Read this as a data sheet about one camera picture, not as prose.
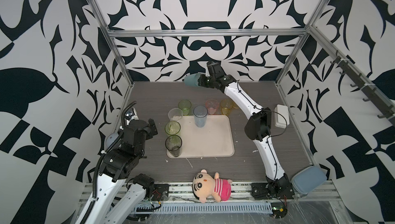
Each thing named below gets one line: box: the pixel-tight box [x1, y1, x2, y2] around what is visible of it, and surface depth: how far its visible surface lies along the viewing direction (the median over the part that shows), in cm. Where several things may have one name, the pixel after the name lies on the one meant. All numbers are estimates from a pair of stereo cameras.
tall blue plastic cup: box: [192, 105, 209, 128], surface depth 91 cm
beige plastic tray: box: [179, 115, 235, 159], surface depth 95 cm
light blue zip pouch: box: [291, 165, 328, 196], surface depth 77 cm
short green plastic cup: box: [177, 99, 192, 116], surface depth 101 cm
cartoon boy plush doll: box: [192, 169, 233, 204], surface depth 71 cm
